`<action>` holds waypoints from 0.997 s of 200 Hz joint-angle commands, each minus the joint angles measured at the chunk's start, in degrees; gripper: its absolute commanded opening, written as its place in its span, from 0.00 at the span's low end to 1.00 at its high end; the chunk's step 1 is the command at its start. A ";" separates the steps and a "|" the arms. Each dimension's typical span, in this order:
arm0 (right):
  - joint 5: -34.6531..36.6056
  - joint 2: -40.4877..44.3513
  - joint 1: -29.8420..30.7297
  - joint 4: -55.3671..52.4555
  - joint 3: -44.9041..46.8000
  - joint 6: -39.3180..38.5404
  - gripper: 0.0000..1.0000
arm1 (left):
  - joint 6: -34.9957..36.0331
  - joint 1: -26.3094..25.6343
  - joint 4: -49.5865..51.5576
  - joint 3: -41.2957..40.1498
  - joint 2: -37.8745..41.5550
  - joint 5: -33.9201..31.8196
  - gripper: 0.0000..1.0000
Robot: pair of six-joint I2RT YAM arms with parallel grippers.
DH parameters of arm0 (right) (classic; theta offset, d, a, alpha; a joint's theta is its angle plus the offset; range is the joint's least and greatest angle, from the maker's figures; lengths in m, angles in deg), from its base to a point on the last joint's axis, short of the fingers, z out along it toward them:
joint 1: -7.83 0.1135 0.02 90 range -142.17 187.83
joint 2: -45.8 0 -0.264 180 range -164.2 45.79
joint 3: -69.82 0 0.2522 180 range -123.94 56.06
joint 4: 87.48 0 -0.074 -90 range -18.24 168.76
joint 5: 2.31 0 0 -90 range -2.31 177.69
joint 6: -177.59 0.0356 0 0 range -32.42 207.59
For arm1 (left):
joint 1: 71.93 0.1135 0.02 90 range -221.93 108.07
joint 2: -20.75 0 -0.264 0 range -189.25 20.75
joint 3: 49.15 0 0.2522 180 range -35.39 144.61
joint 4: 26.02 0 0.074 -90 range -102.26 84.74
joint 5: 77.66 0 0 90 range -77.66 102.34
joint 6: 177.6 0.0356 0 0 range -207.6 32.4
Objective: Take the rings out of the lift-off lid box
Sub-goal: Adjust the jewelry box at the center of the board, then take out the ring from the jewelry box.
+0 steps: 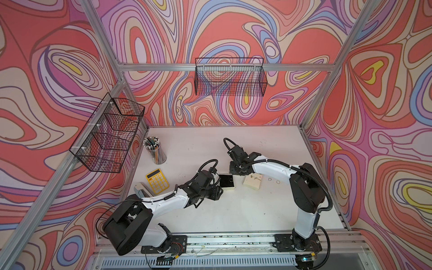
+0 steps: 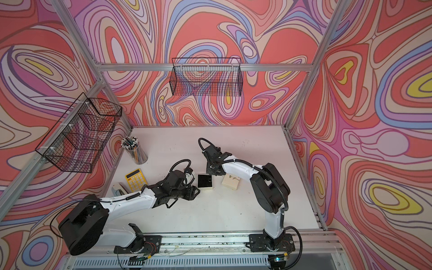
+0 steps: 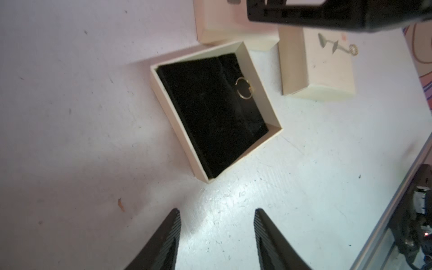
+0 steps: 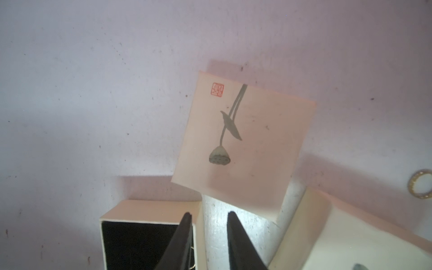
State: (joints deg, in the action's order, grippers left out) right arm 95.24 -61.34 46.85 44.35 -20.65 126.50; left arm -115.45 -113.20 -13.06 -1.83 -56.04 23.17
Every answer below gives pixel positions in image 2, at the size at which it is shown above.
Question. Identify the wire basket black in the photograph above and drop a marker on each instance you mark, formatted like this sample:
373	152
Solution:
89	124
206	76

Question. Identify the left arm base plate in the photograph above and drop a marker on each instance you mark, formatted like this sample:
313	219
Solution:
147	244

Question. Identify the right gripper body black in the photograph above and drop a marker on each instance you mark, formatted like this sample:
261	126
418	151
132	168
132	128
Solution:
208	162

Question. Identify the left wire basket black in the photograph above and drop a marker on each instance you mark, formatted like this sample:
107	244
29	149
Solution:
89	124

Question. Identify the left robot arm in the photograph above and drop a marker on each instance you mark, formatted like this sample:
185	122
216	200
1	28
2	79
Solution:
86	226

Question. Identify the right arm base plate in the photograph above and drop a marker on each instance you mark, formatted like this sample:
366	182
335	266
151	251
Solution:
265	243

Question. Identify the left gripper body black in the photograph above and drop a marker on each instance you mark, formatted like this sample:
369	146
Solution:
184	192

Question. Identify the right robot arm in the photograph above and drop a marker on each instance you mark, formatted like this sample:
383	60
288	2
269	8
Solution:
270	189

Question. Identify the back wire basket black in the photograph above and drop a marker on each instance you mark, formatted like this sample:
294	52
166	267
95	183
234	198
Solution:
206	76

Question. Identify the cup of coloured pencils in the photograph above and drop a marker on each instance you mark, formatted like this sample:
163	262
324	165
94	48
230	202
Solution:
132	146

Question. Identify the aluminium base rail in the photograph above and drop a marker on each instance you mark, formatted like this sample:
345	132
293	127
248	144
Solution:
312	250

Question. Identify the yellow calculator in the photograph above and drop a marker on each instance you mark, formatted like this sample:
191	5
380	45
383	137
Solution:
136	180

